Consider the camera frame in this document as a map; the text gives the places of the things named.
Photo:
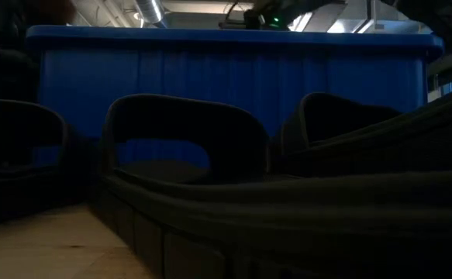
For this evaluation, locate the black rubber slide sandal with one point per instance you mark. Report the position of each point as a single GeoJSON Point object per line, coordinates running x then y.
{"type": "Point", "coordinates": [346, 124]}
{"type": "Point", "coordinates": [287, 217]}
{"type": "Point", "coordinates": [16, 193]}

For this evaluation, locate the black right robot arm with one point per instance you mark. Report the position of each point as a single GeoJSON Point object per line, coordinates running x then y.
{"type": "Point", "coordinates": [442, 23]}

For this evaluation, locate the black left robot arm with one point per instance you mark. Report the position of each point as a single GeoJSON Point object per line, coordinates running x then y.
{"type": "Point", "coordinates": [1, 58]}

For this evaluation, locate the blue plastic bin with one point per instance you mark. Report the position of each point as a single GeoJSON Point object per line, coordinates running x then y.
{"type": "Point", "coordinates": [249, 69]}

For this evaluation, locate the smooth silver ceiling duct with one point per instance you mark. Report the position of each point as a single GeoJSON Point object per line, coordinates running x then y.
{"type": "Point", "coordinates": [150, 9]}

